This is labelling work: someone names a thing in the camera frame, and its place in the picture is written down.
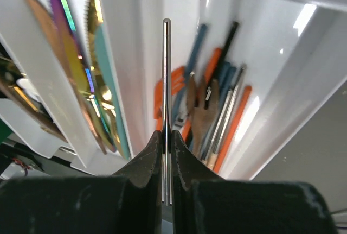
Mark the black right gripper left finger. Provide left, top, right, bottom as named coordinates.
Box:
left=1, top=131, right=162, bottom=233

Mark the copper knife in tray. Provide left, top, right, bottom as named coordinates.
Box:
left=21, top=0, right=108, bottom=155

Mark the silver chopstick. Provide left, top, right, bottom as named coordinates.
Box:
left=162, top=18, right=172, bottom=206

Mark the wooden fork in tray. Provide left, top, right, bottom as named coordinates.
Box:
left=186, top=72, right=220, bottom=157

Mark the iridescent knife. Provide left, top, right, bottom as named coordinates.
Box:
left=49, top=0, right=111, bottom=141

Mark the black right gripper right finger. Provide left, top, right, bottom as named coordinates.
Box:
left=171, top=131, right=337, bottom=233

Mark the white cutlery tray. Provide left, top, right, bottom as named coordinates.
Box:
left=1, top=0, right=346, bottom=179

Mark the orange chopstick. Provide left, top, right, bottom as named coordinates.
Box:
left=213, top=85, right=252, bottom=174

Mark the gold spoon in tray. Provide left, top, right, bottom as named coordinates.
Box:
left=1, top=56, right=68, bottom=143

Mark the orange plastic fork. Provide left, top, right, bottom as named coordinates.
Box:
left=153, top=66, right=185, bottom=119

